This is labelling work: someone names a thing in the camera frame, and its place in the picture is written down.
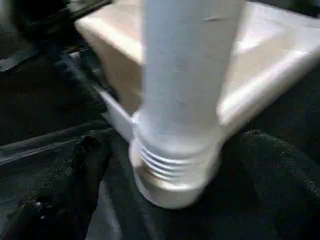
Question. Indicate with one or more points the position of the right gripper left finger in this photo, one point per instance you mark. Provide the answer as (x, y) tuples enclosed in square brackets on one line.
[(55, 190)]

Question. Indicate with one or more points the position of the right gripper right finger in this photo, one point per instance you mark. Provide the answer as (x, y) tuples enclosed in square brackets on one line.
[(280, 190)]

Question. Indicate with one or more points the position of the white plastic table top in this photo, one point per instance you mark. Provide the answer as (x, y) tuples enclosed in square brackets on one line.
[(270, 65)]

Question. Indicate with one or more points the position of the white plastic table leg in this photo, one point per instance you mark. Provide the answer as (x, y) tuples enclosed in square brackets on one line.
[(185, 75)]

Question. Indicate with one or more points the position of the black work mat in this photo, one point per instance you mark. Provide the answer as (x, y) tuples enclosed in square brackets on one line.
[(45, 100)]

